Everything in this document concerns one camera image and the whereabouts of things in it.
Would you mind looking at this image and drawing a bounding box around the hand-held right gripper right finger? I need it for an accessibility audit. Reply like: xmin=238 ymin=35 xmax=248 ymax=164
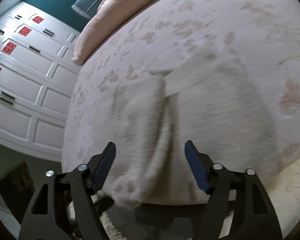
xmin=184 ymin=140 xmax=283 ymax=240

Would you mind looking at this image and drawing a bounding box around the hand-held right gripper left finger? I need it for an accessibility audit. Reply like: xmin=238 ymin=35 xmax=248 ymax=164
xmin=18 ymin=141 xmax=117 ymax=240

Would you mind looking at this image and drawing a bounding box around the cream sweater with black hearts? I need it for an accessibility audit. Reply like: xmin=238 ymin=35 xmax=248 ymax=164
xmin=111 ymin=59 xmax=215 ymax=208

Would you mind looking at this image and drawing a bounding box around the cream fringed rug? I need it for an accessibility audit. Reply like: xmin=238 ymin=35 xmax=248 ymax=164
xmin=100 ymin=154 xmax=300 ymax=240

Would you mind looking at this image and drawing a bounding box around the dark box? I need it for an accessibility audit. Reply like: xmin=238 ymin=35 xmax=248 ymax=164
xmin=0 ymin=161 xmax=37 ymax=218

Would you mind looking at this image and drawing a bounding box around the white panelled wardrobe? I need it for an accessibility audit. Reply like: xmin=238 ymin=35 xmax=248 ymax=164
xmin=0 ymin=1 xmax=82 ymax=162

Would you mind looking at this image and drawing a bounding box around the bed with floral cover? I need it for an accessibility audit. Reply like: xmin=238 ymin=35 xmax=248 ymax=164
xmin=61 ymin=0 xmax=300 ymax=205

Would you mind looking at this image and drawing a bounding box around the pink duvet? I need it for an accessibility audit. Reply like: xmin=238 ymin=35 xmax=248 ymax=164
xmin=71 ymin=0 xmax=190 ymax=67

